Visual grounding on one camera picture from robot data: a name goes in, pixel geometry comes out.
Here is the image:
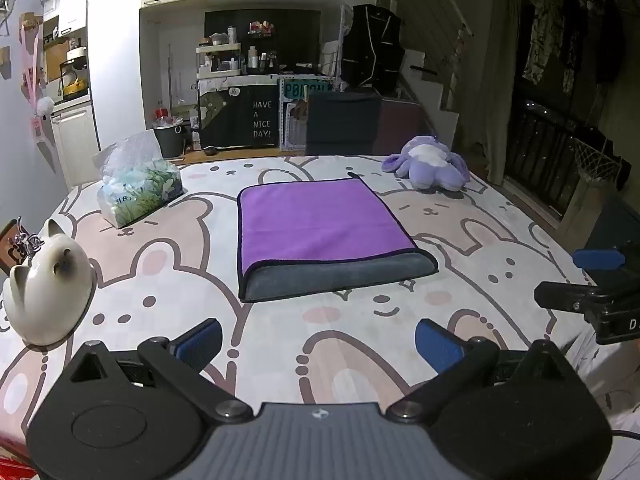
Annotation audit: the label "dark trash bin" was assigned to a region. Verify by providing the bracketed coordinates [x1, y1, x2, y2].
[152, 124, 187, 160]

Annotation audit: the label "metal key ring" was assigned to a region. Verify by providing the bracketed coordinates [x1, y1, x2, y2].
[9, 216, 42, 262]

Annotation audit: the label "white cloth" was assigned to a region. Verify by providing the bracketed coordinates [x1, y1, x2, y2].
[564, 329, 640, 413]

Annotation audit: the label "purple plush toy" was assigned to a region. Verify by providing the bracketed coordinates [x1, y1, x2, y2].
[381, 134, 471, 193]

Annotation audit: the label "black lettered curtain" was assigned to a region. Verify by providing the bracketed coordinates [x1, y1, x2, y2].
[198, 83, 279, 150]

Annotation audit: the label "white storage rack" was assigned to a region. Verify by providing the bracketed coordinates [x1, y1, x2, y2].
[195, 42, 247, 80]

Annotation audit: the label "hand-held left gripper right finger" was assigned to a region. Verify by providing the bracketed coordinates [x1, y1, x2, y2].
[387, 318, 584, 424]

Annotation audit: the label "brown wooden board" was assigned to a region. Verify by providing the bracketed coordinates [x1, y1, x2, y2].
[0, 220, 27, 277]

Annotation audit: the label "pink ribbon with pompom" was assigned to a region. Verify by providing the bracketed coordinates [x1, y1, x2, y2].
[19, 12, 56, 147]

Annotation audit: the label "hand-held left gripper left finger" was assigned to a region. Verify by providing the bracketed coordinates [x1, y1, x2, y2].
[65, 317, 254, 424]

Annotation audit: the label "black metal railing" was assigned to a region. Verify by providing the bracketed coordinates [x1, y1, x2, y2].
[504, 94, 632, 213]

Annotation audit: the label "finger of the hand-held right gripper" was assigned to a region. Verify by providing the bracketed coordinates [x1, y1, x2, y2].
[533, 281, 600, 314]
[572, 247, 626, 270]

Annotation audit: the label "floral tissue pack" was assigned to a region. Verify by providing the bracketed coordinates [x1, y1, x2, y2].
[92, 128, 185, 230]

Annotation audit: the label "white cat figurine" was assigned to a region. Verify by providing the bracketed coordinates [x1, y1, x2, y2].
[2, 217, 94, 347]

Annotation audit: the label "white cabinet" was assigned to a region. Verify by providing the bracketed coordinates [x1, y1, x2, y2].
[50, 101, 101, 192]

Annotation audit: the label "black jacket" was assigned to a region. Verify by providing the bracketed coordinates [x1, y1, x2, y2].
[341, 3, 407, 94]

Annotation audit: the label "green sign plate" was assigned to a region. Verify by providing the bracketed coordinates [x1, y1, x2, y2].
[277, 77, 334, 101]

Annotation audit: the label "purple and grey towel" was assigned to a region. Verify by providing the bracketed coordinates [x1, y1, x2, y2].
[236, 172, 440, 304]

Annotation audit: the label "hanging clothes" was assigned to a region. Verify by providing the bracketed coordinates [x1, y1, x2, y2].
[521, 0, 627, 97]

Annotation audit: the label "yellow kettle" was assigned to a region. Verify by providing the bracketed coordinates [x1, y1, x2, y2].
[60, 69, 87, 99]

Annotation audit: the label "brown box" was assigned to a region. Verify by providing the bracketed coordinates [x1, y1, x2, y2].
[374, 99, 432, 156]

